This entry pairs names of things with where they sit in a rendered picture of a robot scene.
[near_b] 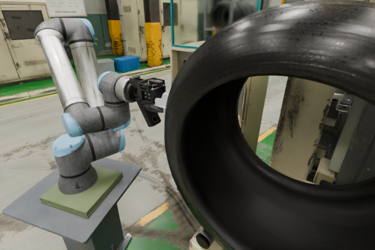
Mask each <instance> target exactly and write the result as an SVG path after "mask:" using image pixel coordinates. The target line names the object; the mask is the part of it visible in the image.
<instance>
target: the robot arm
mask: <svg viewBox="0 0 375 250"><path fill-rule="evenodd" d="M34 38H35V41H36V44H37V45H38V47H40V48H41V49H42V50H43V52H44V55H45V59H46V61H47V64H48V67H49V70H50V73H51V76H52V79H53V81H54V84H55V87H56V90H57V93H58V95H59V98H60V101H61V104H62V107H63V110H64V113H63V114H62V115H61V119H62V122H63V125H64V127H65V130H66V132H67V134H64V135H62V136H60V137H58V138H57V139H56V140H55V141H54V142H53V144H52V150H53V155H54V158H55V161H56V164H57V168H58V171H59V174H60V177H59V182H58V187H59V190H60V191H61V192H62V193H64V194H68V195H73V194H78V193H81V192H83V191H86V190H88V189H89V188H90V187H92V186H93V185H94V184H95V182H96V181H97V178H98V175H97V171H96V170H95V168H94V167H93V166H92V165H91V162H93V161H96V160H100V159H101V158H105V157H108V156H110V155H113V154H116V153H118V152H121V151H123V150H124V148H125V146H126V139H125V135H124V131H123V129H125V128H127V127H128V126H129V125H130V123H131V113H130V107H129V103H134V102H137V104H138V106H139V108H140V110H141V112H142V114H143V117H144V119H145V121H146V123H147V125H148V126H149V127H153V126H155V125H157V124H159V123H160V122H161V119H160V116H159V114H158V113H165V109H166V103H167V98H168V94H166V93H164V92H166V86H165V80H162V79H158V78H148V79H141V78H140V76H135V77H131V76H127V75H123V74H119V73H116V72H111V71H108V72H104V73H103V74H102V75H100V71H99V66H98V62H97V58H96V55H95V51H94V46H93V42H94V41H95V33H94V29H93V26H92V24H91V23H90V22H89V20H87V19H85V18H51V19H49V20H46V21H43V22H42V23H41V24H39V25H38V27H37V28H36V30H35V33H34ZM64 43H69V47H70V49H71V53H72V56H73V60H74V64H75V68H76V72H77V75H78V79H79V81H78V79H77V77H76V75H75V72H74V69H73V67H72V65H71V62H70V60H69V58H68V55H67V53H66V51H65V49H64ZM159 80H161V81H159Z"/></svg>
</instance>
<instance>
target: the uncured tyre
mask: <svg viewBox="0 0 375 250"><path fill-rule="evenodd" d="M252 76H288V77H293V78H300V79H306V80H311V81H315V82H318V83H322V84H326V85H329V86H332V87H335V88H338V89H340V90H343V91H345V92H348V93H350V94H353V95H355V96H356V97H359V98H361V99H363V100H365V101H367V102H368V103H371V104H373V105H374V106H375V2H367V1H357V0H310V1H299V2H292V3H287V4H281V5H278V6H274V7H270V8H266V9H263V10H260V11H257V12H254V13H251V14H250V15H247V16H244V17H242V18H240V19H238V20H236V21H234V22H232V23H230V24H229V25H227V26H225V27H224V28H222V29H221V30H219V31H218V32H216V33H215V34H214V35H213V36H211V37H210V38H209V39H207V40H206V41H205V42H204V43H203V44H202V45H200V46H199V47H198V48H197V49H196V50H195V51H194V52H193V53H192V54H191V55H190V57H189V58H188V59H187V60H186V61H185V63H184V64H183V66H182V67H181V69H180V70H179V72H178V74H177V76H176V77H175V79H174V82H173V84H172V86H171V89H170V92H169V95H168V98H167V103H166V109H165V128H164V139H165V150H166V157H167V161H168V164H169V168H170V171H171V174H172V177H173V179H174V182H175V184H176V186H177V188H178V190H179V192H180V194H181V196H182V198H183V200H184V202H185V203H186V205H187V206H188V208H189V209H190V211H191V212H192V214H193V215H194V217H195V218H196V219H197V221H198V222H199V223H200V224H201V226H202V227H203V228H204V229H205V230H206V231H207V233H208V234H209V235H210V236H211V237H212V238H213V239H214V240H215V241H216V242H217V243H218V244H219V245H220V246H221V247H222V248H223V249H224V250H375V177H373V178H370V179H368V180H365V181H361V182H358V183H355V184H349V185H339V186H326V185H315V184H309V183H306V182H302V181H299V180H295V179H293V178H290V177H288V176H286V175H284V174H282V173H280V172H278V171H276V170H275V169H273V168H272V167H270V166H268V165H267V164H266V163H265V162H264V161H262V160H261V159H260V158H259V157H258V156H257V155H256V154H255V153H254V151H253V150H252V149H251V148H250V146H249V144H248V143H247V141H246V139H245V138H244V136H243V133H242V131H241V128H240V125H239V120H238V101H239V96H240V94H241V91H242V88H243V86H244V84H245V83H246V81H247V79H248V78H249V77H252Z"/></svg>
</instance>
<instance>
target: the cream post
mask: <svg viewBox="0 0 375 250"><path fill-rule="evenodd" d="M304 1H310V0H304ZM357 1H365V0H357ZM335 90H336V88H335V87H332V86H329V85H326V84H322V83H318V82H315V81H311V80H306V79H300V78H293V77H288V78H287V83H286V88H285V93H284V96H283V101H282V106H281V112H280V117H279V120H278V125H277V129H276V134H275V139H274V143H273V148H272V153H271V158H270V163H269V165H270V166H272V167H275V168H277V169H279V170H282V171H284V172H287V173H289V174H292V175H295V176H297V177H300V178H302V179H304V180H306V178H307V175H308V173H309V170H310V166H311V163H312V161H313V157H314V154H315V151H316V148H317V145H318V142H319V139H320V136H321V133H322V130H323V126H324V123H325V120H326V117H327V115H328V111H329V108H330V105H331V102H332V99H333V96H334V93H335Z"/></svg>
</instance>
